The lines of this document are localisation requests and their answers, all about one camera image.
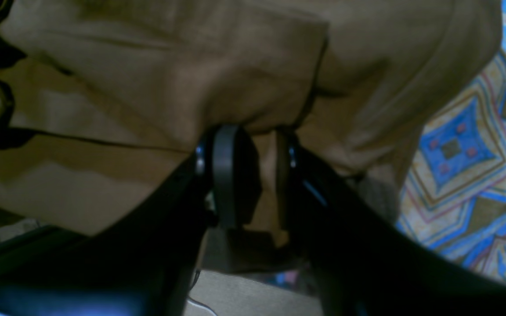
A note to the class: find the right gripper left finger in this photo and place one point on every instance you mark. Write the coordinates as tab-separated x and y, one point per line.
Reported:
143	264

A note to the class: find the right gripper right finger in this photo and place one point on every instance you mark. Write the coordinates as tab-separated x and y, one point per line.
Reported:
362	265

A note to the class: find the brown t-shirt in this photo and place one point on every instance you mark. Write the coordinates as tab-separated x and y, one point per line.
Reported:
114	94

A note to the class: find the patterned tablecloth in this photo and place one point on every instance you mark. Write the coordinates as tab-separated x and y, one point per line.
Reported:
472	175

